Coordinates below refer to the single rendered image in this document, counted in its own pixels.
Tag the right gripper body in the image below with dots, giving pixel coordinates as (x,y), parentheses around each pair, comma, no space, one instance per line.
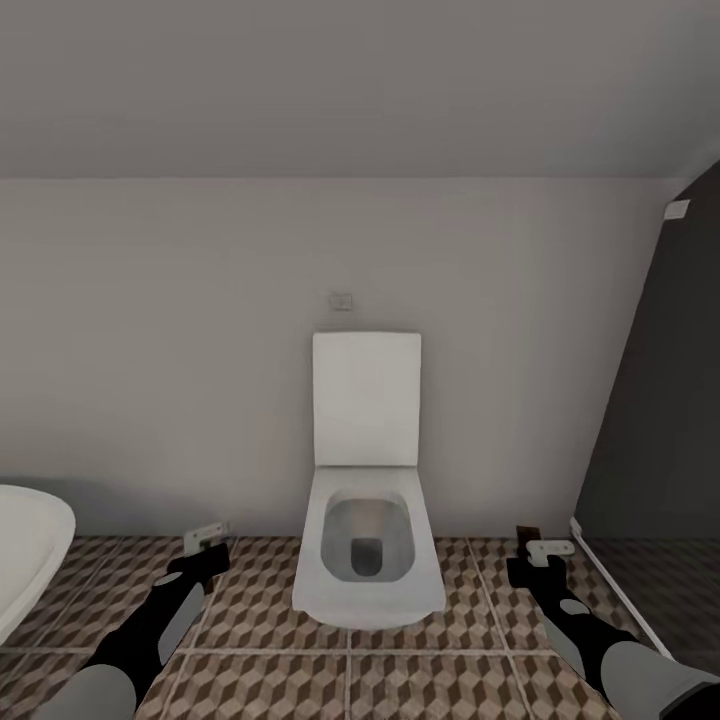
(523,574)

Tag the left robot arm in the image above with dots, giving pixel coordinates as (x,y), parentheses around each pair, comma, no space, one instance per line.
(115,680)

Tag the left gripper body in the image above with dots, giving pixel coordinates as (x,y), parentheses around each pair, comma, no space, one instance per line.
(213,560)

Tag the shower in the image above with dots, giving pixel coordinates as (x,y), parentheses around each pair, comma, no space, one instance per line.
(662,650)

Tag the door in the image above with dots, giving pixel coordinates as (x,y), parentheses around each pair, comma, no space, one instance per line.
(649,508)

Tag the bathtub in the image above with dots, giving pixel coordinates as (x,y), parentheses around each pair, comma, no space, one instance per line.
(36,530)

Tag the toilet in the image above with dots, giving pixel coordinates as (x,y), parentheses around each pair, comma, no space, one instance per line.
(367,559)

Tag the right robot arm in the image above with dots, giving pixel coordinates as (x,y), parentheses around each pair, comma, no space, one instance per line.
(639,683)

